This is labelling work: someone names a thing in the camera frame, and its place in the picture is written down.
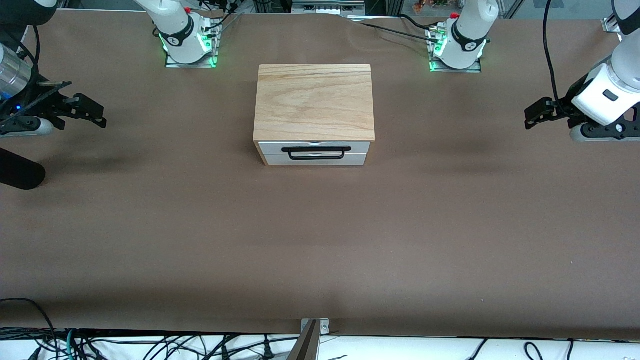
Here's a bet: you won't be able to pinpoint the white drawer with black handle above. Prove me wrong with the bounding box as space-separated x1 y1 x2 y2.
257 141 372 161

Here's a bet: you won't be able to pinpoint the wooden drawer cabinet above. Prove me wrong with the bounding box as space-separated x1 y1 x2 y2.
253 64 376 166

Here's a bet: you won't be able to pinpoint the black cylinder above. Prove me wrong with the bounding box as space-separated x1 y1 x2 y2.
0 147 47 191

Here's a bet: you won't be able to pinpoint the orange colourful objects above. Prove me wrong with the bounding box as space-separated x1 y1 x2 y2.
413 0 452 12

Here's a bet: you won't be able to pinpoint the grey electronics box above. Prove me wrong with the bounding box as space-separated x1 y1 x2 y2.
291 0 366 15

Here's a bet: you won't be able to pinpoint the brown table cover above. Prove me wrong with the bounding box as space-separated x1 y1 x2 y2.
0 9 640 342

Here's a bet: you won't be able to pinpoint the grey metal bar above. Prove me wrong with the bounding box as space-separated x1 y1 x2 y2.
287 320 321 360

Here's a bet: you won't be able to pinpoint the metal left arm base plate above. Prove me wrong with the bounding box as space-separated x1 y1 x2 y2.
428 26 483 74

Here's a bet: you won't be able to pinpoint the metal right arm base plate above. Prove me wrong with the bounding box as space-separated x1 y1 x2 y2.
165 19 221 69

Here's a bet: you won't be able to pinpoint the short black table cable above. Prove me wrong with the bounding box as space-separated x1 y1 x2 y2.
397 13 437 31

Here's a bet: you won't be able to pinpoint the black base cables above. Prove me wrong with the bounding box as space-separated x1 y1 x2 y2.
200 0 244 37

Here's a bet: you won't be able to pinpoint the long black table cable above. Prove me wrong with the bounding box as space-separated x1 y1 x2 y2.
356 22 436 42

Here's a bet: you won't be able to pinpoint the black looped cable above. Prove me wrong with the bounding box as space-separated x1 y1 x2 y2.
0 298 57 346

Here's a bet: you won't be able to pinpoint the black cable tangle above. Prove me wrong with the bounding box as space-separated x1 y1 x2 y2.
0 327 303 360

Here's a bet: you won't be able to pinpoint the small metal bracket plate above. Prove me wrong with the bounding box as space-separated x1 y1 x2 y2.
300 318 331 336

